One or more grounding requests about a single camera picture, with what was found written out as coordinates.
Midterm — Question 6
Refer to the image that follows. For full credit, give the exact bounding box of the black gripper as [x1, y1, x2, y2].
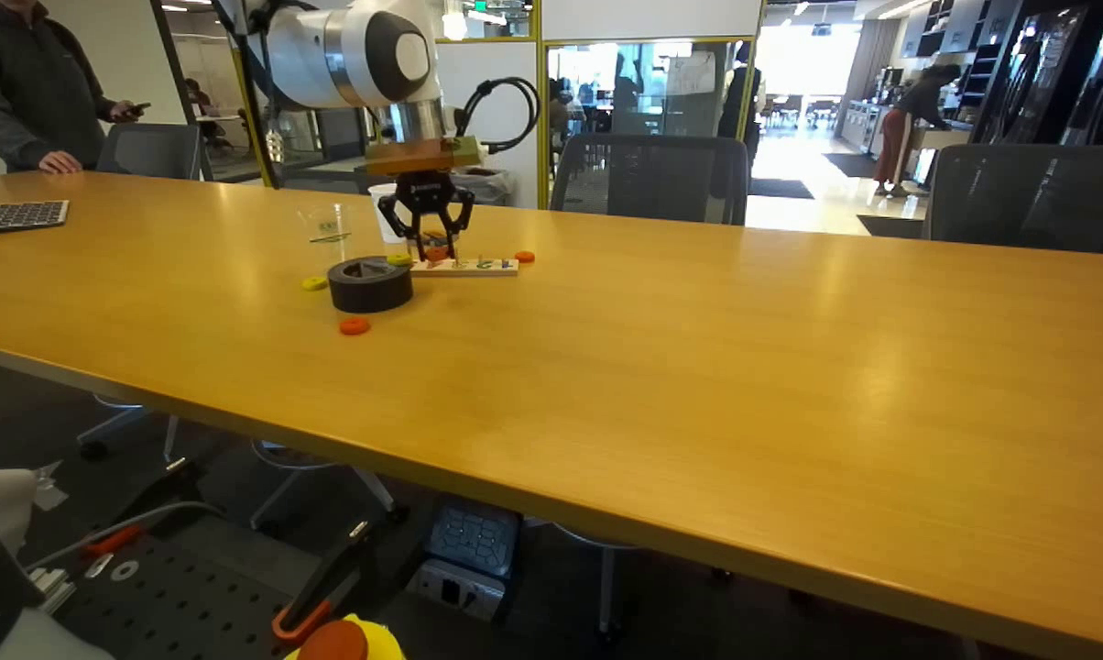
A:
[374, 170, 480, 265]

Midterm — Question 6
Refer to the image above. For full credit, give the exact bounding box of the wooden number peg board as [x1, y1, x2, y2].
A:
[440, 254, 523, 278]

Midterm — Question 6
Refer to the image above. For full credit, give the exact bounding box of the grey office chair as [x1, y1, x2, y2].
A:
[550, 130, 752, 230]
[923, 139, 1103, 258]
[97, 120, 205, 184]

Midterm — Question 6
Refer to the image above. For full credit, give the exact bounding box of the grey chair base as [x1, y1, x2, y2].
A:
[76, 400, 187, 466]
[248, 444, 395, 531]

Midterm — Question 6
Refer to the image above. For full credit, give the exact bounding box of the grey box under table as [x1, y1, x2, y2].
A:
[404, 502, 523, 620]

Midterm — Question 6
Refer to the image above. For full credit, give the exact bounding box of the black orange clamp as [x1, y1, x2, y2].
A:
[269, 516, 376, 645]

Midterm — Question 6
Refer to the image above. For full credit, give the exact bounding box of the grey computer keyboard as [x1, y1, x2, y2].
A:
[0, 197, 73, 238]

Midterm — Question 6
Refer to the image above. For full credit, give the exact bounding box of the person in dark jacket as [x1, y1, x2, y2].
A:
[0, 0, 154, 177]

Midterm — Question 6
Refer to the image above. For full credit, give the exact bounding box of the yellow red emergency stop button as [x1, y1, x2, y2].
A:
[282, 610, 409, 660]

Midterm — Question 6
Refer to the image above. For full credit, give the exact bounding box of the black perforated mounting board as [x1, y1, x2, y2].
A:
[50, 516, 334, 660]

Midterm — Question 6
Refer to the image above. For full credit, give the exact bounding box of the distant person in red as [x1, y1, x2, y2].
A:
[873, 70, 921, 197]

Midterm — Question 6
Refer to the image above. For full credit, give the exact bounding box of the black glass door refrigerator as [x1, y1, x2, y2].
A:
[981, 0, 1103, 150]

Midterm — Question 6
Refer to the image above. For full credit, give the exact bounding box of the yellow framed partition wall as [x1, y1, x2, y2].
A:
[358, 0, 550, 212]

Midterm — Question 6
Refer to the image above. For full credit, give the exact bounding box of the red handled tool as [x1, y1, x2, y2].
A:
[86, 524, 152, 564]

